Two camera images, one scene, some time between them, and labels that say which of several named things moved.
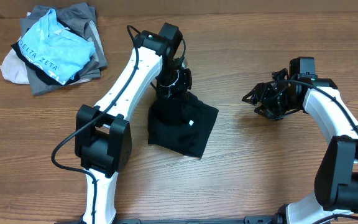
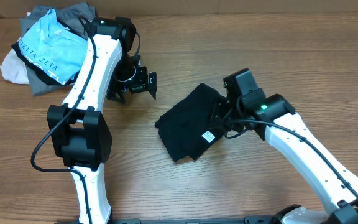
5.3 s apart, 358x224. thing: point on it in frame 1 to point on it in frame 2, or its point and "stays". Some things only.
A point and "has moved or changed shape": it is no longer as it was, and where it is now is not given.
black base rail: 252,220 stays
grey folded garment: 81,18 stays
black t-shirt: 183,125 has moved or changed shape
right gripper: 265,90 to 217,117
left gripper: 181,91 to 140,86
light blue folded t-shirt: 56,50 stays
